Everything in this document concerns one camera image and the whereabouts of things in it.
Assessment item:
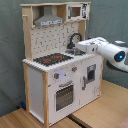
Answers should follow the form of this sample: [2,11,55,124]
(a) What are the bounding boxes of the wooden toy kitchen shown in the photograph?
[22,2,103,127]

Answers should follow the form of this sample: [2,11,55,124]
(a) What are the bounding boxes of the red left stove knob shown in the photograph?
[54,73,60,79]

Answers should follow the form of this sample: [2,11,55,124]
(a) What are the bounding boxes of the white toy microwave door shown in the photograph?
[68,5,82,19]

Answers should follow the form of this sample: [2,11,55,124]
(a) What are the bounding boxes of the grey ice dispenser panel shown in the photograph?
[87,65,96,83]

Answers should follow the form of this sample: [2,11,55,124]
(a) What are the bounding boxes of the red right stove knob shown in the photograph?
[71,65,79,73]

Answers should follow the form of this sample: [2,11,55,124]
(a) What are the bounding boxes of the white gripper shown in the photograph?
[75,37,101,55]

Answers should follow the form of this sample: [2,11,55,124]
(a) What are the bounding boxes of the red stove knob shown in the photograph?
[54,73,60,79]
[71,65,79,73]

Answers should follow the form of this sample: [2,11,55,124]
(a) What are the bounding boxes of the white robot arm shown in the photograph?
[76,37,128,72]

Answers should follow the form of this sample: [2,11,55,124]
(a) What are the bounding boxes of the grey fridge door handle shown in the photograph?
[82,76,86,90]

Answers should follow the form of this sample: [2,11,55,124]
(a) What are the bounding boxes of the grey toy sink basin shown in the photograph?
[65,48,86,56]

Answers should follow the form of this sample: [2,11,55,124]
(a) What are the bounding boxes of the black toy stovetop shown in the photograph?
[34,53,71,66]

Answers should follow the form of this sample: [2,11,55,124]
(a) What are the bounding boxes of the black toy faucet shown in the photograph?
[67,33,82,49]

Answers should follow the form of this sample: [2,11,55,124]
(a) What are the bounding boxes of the grey range hood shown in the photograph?
[34,5,64,27]

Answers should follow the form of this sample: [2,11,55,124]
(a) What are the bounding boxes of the toy oven door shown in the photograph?
[55,80,74,112]

